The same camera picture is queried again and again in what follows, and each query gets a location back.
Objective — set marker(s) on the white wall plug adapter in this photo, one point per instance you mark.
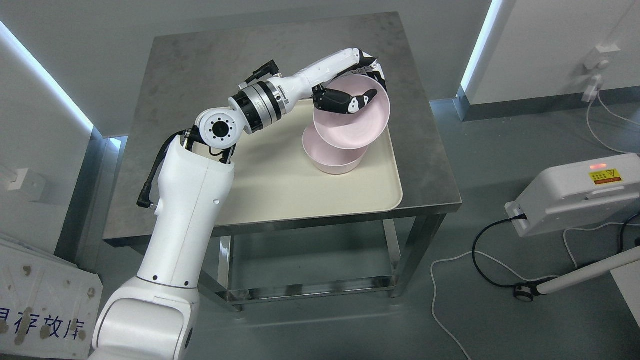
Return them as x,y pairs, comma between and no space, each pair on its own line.
596,62

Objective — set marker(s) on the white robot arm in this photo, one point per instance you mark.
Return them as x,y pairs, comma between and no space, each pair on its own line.
152,316

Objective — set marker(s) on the white stand leg with caster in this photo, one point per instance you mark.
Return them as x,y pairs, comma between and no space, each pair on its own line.
528,292

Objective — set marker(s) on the white wall socket left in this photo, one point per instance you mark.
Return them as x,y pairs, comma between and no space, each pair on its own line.
25,182

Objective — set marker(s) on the white device with warning label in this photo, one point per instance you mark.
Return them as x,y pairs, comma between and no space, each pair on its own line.
576,194

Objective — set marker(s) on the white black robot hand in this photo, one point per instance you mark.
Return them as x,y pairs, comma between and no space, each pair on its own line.
348,62

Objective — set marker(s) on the cream plastic tray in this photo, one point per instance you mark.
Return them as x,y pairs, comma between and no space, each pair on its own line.
275,180

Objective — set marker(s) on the pink bowl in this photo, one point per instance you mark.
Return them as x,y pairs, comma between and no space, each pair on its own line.
327,158
358,130

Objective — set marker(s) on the white signboard with blue text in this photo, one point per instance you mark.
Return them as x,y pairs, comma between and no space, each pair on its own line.
48,307

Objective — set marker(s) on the steel table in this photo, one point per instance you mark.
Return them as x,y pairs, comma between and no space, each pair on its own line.
187,73

